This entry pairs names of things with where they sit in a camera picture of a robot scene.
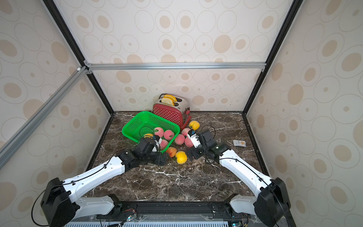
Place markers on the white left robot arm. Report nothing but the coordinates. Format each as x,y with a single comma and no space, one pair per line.
64,201

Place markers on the black corner frame post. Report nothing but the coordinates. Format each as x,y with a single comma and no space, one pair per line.
296,4
62,26

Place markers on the black corner frame post left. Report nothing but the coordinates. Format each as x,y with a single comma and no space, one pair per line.
62,26

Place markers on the white drycake snack packet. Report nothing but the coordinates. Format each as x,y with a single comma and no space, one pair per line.
238,143

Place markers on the black corner frame post right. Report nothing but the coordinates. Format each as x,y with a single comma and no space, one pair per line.
296,4

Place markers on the yellow peach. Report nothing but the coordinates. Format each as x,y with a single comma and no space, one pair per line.
194,125
148,135
181,157

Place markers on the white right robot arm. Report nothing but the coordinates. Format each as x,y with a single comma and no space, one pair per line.
270,201

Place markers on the toast slice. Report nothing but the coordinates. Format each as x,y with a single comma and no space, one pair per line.
170,97
167,101

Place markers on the green plastic basket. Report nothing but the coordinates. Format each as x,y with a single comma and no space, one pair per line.
145,122

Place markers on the pink peach left cluster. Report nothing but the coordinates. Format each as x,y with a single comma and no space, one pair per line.
180,139

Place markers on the pink peach centre cluster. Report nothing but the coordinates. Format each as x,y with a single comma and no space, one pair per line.
188,142

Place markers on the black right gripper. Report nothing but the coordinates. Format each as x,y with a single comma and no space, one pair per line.
191,151

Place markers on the red orange peach with leaf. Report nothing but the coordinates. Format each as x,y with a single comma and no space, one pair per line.
171,151

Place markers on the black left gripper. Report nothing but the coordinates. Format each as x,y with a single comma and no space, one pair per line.
159,160

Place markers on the aluminium rail back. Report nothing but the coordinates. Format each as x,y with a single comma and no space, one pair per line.
178,66

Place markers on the yellow peach by toaster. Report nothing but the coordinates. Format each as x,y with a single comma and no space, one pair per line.
194,125

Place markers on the red polka dot toaster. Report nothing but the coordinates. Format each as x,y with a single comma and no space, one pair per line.
178,114

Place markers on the pink peach front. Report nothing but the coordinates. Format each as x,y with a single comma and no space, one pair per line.
158,131

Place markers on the toast slice back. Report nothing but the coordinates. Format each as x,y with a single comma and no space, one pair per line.
170,97

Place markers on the aluminium rail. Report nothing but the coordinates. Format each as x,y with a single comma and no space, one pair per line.
178,66
18,139

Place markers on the toast slice front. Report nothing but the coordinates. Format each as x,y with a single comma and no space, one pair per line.
167,101

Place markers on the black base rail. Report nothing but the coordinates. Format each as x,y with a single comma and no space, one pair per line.
218,210

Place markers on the aluminium rail left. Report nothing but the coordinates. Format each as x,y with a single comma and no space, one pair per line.
18,139

